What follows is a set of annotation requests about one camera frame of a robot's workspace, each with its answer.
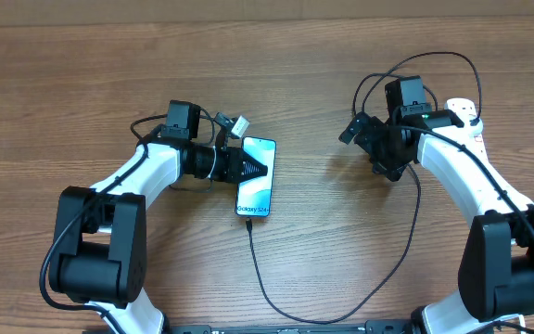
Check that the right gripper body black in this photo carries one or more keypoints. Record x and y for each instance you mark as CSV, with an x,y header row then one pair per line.
x,y
379,145

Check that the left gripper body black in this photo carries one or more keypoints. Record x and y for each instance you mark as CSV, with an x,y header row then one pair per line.
x,y
225,163

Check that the blue Galaxy smartphone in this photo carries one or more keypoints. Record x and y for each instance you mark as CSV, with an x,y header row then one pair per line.
x,y
254,197

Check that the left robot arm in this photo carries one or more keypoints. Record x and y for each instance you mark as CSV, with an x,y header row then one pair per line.
x,y
97,261

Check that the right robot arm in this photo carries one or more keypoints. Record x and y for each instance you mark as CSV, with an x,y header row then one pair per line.
x,y
496,274

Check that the white charger plug adapter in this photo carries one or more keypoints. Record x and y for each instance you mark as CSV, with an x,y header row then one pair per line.
x,y
472,125

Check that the white power strip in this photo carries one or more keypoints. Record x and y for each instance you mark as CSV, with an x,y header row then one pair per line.
x,y
465,109

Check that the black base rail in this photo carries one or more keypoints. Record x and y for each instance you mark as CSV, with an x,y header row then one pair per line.
x,y
386,326

